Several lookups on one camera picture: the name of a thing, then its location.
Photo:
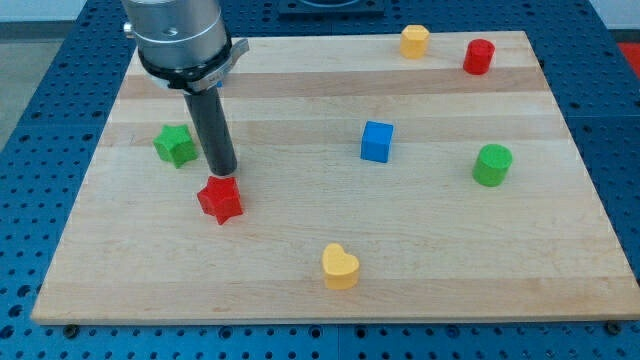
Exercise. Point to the wooden board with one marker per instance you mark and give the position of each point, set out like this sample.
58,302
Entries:
433,244

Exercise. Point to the green star block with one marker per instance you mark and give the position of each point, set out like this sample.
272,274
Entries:
175,145

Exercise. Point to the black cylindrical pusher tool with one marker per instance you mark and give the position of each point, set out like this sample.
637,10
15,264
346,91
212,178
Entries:
207,114

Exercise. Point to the yellow hexagon block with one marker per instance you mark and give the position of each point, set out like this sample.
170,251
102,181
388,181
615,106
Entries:
414,41

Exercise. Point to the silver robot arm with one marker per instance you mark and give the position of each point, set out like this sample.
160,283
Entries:
183,44

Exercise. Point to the green cylinder block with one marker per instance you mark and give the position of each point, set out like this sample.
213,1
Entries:
492,165

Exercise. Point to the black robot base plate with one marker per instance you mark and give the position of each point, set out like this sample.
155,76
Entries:
330,7

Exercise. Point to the yellow heart block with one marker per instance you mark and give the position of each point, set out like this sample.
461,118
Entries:
341,269

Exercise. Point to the blue cube block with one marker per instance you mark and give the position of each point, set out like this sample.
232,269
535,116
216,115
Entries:
376,141

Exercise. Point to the red cylinder block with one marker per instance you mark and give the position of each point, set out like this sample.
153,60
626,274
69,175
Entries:
478,57

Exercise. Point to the red star block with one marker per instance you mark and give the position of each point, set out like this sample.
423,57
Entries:
220,198

